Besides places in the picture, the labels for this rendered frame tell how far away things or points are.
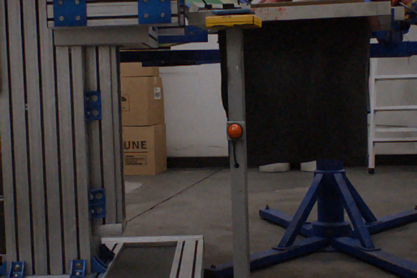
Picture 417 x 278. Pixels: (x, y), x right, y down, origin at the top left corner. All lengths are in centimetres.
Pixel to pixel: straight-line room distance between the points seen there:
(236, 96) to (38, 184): 66
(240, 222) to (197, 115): 509
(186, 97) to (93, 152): 485
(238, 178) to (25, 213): 67
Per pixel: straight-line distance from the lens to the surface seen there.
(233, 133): 211
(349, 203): 361
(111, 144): 243
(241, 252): 219
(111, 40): 230
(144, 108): 686
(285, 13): 232
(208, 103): 721
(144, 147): 689
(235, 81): 214
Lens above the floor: 78
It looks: 3 degrees down
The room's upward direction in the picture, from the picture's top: 2 degrees counter-clockwise
